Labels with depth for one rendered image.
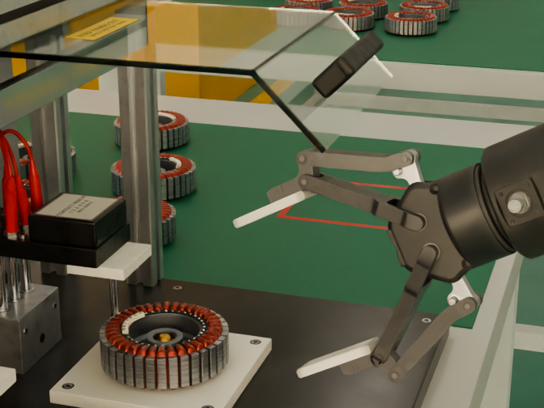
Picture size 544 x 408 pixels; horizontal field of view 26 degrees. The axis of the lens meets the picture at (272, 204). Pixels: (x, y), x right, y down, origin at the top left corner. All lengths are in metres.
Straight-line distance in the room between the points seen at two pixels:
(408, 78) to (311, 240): 0.93
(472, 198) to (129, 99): 0.42
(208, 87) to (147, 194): 3.42
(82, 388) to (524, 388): 1.77
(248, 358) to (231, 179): 0.59
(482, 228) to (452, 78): 1.40
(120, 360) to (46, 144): 0.32
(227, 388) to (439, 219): 0.23
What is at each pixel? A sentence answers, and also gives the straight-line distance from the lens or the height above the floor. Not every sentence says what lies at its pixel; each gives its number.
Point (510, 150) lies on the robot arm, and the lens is 0.89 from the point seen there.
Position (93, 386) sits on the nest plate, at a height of 0.78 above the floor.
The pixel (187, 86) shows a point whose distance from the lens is 4.53.
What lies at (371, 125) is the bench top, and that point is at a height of 0.75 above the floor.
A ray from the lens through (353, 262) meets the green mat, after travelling 1.34.
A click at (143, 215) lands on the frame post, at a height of 0.85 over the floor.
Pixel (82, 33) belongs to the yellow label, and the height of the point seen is 1.07.
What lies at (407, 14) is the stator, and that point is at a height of 0.78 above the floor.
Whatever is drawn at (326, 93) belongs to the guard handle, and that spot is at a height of 1.03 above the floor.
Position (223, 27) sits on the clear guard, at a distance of 1.03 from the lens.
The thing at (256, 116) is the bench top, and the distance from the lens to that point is 1.92.
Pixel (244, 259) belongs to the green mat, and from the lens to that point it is 1.35.
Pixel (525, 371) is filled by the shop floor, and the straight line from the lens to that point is 2.76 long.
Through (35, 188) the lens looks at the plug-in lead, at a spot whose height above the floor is 0.93.
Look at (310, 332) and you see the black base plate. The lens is 1.13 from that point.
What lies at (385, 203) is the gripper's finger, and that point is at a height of 0.95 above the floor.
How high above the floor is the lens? 1.27
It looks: 20 degrees down
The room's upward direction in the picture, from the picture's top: straight up
